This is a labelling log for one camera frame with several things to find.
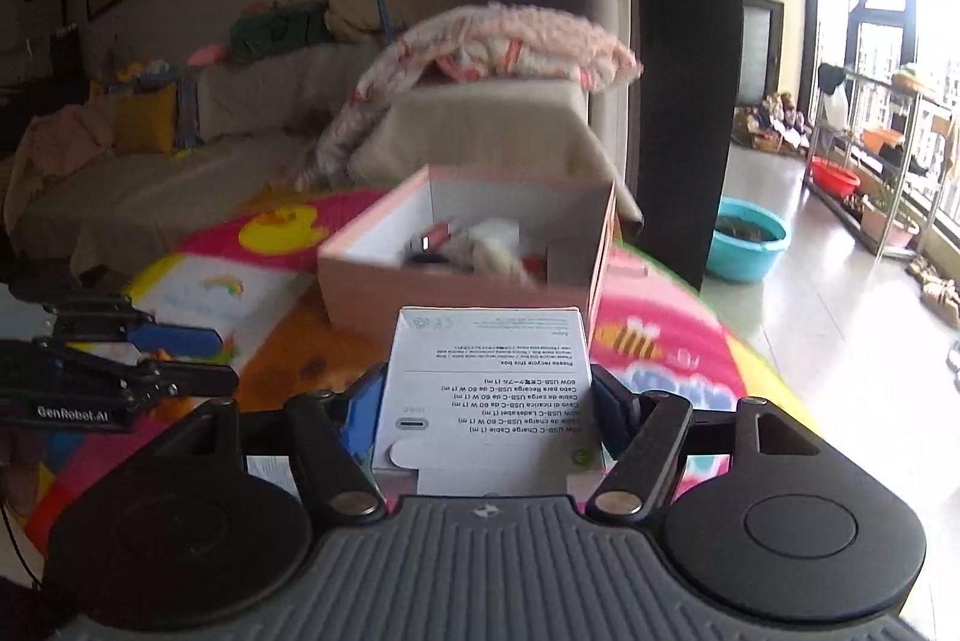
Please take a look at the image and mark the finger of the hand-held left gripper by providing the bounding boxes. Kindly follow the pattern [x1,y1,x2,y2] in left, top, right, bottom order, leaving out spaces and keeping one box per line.
[52,294,227,355]
[0,341,242,405]

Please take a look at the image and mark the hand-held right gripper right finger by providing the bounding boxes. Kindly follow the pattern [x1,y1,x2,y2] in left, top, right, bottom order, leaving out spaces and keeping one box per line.
[585,365,820,517]

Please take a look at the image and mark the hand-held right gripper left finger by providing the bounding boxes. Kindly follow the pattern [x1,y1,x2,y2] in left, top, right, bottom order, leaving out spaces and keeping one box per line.
[161,365,388,523]

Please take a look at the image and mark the white cable box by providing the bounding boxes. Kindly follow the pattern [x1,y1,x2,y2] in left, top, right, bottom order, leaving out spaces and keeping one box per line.
[370,306,605,501]

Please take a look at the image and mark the pink cardboard box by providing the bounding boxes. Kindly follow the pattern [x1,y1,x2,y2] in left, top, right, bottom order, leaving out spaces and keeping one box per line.
[316,164,618,343]

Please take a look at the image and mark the red lighter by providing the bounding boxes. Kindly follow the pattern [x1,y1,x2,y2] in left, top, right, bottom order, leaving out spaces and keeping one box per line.
[409,221,455,252]

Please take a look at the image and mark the cream lotion tube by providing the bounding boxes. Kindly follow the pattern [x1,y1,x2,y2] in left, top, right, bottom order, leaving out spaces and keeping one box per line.
[459,218,541,283]

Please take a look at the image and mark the colourful cartoon play mat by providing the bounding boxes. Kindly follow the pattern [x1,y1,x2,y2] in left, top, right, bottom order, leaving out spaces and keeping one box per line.
[19,187,817,541]

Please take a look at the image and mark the beige covered sofa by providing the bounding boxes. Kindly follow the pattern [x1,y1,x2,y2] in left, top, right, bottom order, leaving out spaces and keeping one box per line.
[7,41,625,283]

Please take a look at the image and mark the teal plastic basin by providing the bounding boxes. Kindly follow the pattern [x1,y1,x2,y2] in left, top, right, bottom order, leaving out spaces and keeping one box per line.
[704,196,793,284]

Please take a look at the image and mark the pale pink cloth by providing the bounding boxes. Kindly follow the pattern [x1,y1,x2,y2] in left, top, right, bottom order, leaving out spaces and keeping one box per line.
[3,107,115,238]

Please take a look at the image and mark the yellow cushion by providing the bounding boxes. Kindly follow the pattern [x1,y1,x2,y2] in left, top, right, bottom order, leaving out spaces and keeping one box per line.
[112,83,182,157]

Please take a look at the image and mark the red plastic basin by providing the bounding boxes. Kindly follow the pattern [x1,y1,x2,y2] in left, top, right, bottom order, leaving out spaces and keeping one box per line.
[809,155,863,200]

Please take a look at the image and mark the green plush toy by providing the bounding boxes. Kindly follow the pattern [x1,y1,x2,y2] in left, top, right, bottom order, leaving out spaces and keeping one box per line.
[228,0,335,65]

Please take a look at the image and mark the pile of stuffed toys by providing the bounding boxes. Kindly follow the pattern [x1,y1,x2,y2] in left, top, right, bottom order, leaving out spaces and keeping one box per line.
[733,92,812,160]

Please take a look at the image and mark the potted plant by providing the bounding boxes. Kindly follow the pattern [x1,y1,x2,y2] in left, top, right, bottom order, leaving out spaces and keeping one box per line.
[861,179,921,249]

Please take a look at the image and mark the beige pillow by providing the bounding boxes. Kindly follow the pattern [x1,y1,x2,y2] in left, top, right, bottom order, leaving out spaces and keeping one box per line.
[325,0,422,43]

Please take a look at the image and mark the pink floral blanket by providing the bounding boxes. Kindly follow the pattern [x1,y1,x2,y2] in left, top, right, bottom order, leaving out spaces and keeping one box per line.
[315,2,645,193]

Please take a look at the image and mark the metal storage rack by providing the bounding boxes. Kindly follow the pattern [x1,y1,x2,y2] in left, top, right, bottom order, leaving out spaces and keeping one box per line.
[801,62,960,261]

